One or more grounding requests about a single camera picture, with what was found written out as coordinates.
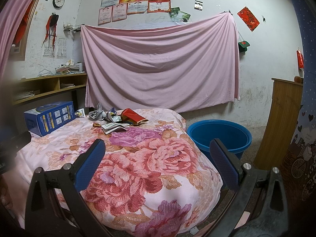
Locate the blue plastic basin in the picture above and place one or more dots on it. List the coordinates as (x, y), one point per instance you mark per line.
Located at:
(235, 137)

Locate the stack of books on shelf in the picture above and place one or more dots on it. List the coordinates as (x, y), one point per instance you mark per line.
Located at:
(70, 67)

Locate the red packet hanging on wall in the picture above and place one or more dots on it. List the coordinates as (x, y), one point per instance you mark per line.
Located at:
(300, 59)

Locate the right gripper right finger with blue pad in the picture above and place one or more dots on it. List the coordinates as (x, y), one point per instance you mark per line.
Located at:
(270, 214)

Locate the green cap on wall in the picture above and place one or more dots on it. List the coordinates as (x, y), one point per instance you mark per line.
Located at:
(243, 46)

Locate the pink sheet hung on wall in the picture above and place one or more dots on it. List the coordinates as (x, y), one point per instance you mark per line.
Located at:
(182, 67)

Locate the red black wall tassel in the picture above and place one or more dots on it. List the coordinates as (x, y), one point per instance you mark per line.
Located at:
(51, 27)

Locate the blue cardboard box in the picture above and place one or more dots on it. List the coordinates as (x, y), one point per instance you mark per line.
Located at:
(45, 119)

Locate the red paper wall poster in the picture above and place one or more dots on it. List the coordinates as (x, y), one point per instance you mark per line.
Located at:
(248, 18)

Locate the pink curtain at left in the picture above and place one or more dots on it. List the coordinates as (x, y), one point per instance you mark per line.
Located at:
(12, 12)

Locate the red wrapper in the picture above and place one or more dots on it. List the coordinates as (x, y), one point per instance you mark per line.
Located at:
(130, 116)

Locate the round wall clock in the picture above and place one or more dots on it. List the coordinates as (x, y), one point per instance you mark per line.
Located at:
(58, 3)

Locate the grey wrapper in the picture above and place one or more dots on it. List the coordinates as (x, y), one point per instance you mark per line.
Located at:
(98, 114)

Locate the wooden shelf desk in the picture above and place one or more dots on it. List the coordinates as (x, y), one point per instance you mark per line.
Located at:
(34, 88)

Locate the wooden cabinet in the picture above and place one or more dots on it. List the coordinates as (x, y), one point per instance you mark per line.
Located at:
(281, 124)

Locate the dark blue patterned curtain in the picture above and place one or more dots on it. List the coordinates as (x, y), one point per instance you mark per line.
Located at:
(298, 166)

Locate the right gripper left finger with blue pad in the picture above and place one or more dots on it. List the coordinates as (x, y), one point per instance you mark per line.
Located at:
(54, 204)

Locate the floral pink quilt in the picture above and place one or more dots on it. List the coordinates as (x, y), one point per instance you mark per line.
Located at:
(152, 181)

